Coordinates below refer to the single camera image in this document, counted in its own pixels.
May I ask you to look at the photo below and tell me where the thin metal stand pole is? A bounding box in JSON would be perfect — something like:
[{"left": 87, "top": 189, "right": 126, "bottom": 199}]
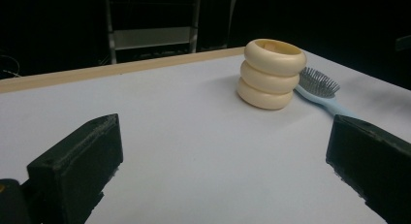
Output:
[{"left": 225, "top": 0, "right": 238, "bottom": 48}]

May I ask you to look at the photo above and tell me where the thin grey cable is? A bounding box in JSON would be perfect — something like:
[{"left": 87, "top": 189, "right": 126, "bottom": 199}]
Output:
[{"left": 0, "top": 53, "right": 22, "bottom": 79}]

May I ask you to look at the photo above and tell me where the light blue hairbrush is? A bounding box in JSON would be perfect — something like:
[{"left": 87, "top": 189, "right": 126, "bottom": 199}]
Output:
[{"left": 293, "top": 67, "right": 358, "bottom": 119}]

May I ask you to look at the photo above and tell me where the cream ribbed holder cup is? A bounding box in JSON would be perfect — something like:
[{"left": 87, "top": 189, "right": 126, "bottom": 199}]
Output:
[{"left": 237, "top": 38, "right": 307, "bottom": 111}]

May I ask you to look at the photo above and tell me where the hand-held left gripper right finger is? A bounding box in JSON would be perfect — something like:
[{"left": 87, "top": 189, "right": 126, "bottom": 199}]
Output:
[{"left": 326, "top": 113, "right": 411, "bottom": 224}]

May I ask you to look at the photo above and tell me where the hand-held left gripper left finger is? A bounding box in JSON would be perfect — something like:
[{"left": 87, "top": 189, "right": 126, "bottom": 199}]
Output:
[{"left": 26, "top": 113, "right": 124, "bottom": 224}]

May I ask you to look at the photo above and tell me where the metal stand frame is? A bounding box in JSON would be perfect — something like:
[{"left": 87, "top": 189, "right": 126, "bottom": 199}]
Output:
[{"left": 104, "top": 0, "right": 202, "bottom": 65}]

